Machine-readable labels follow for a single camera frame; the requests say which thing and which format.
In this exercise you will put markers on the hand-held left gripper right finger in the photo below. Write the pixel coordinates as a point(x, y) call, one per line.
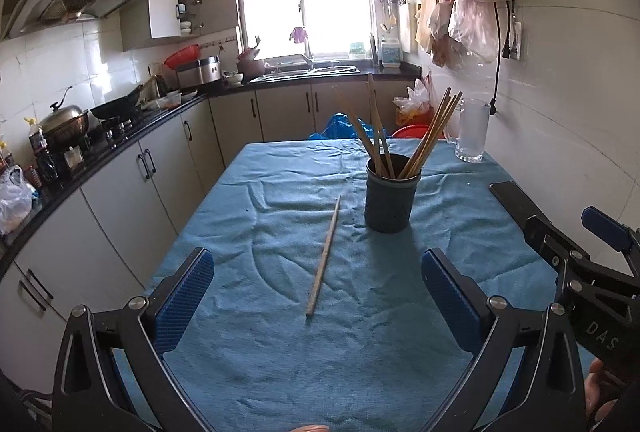
point(447, 299)

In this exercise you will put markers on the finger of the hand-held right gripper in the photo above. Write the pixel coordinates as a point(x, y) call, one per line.
point(605, 224)
point(542, 232)

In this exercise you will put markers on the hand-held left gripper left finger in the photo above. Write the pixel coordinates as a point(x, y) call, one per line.
point(182, 302)

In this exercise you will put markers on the dark perforated utensil holder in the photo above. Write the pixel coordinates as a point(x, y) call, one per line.
point(392, 202)

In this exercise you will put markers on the bamboo chopstick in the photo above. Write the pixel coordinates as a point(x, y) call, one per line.
point(324, 257)

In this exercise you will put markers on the bunch of bamboo chopsticks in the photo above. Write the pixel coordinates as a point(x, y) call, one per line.
point(430, 136)

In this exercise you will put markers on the person's right hand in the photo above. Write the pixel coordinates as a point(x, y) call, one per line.
point(596, 387)

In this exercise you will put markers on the person's left hand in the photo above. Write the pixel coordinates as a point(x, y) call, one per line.
point(311, 428)

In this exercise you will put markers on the black smartphone in brown case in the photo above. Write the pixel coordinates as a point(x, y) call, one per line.
point(510, 199)

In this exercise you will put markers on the blue tablecloth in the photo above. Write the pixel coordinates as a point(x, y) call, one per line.
point(350, 362)

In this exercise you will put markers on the clear glass mug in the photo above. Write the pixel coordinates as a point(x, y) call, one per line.
point(472, 131)

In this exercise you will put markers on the cream base cabinets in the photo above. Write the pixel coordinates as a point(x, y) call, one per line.
point(125, 192)

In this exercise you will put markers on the red plastic basin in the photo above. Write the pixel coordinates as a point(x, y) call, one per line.
point(410, 131)

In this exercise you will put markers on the white plastic bag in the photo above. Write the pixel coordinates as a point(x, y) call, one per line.
point(412, 101)

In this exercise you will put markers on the gas stove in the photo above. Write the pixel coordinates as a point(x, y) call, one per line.
point(110, 131)

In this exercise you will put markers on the black kitchen countertop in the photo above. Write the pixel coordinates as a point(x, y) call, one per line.
point(165, 114)

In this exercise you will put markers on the clear plastic bag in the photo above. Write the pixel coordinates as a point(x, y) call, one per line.
point(15, 202)

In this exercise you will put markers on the food containers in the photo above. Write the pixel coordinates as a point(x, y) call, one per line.
point(167, 100)

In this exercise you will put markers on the blue plastic bag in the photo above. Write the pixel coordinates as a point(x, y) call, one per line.
point(340, 126)

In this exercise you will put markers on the black wok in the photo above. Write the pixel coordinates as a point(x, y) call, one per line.
point(115, 107)

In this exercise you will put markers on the dark sauce bottle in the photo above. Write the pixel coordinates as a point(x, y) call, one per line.
point(39, 151)

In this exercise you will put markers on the translucent plastic bag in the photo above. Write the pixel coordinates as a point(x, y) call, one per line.
point(472, 29)

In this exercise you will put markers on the stainless steel pot with lid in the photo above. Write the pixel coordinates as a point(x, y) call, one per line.
point(65, 121)

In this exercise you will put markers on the beige plastic bag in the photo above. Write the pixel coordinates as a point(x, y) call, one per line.
point(432, 31)

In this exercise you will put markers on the small grey bowl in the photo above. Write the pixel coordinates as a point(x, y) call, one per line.
point(233, 78)

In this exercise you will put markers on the steel pot with red lid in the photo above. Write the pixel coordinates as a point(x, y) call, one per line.
point(200, 72)

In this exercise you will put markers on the white detergent jug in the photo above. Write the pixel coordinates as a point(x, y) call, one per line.
point(391, 52)

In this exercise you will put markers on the red plastic basket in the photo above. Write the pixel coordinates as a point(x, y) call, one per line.
point(181, 56)

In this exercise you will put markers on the brown clay pot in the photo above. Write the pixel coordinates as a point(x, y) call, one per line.
point(250, 59)

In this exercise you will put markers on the steel kitchen sink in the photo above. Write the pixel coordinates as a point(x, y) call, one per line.
point(305, 72)

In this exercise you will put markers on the steel faucet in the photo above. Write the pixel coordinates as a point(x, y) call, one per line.
point(309, 51)

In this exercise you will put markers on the pink cloth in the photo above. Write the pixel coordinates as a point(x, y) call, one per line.
point(298, 34)

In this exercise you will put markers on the white wall socket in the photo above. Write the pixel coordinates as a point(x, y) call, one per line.
point(515, 41)

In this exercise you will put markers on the open wall cabinet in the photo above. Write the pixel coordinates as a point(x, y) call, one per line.
point(150, 19)

